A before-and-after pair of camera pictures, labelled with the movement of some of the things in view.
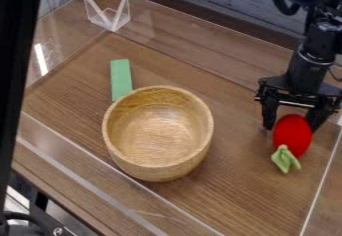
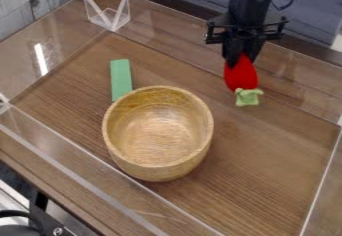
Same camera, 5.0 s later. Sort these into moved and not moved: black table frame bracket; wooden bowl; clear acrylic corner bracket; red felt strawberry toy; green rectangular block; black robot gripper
Moved: black robot gripper; red felt strawberry toy
Not moved: wooden bowl; green rectangular block; black table frame bracket; clear acrylic corner bracket
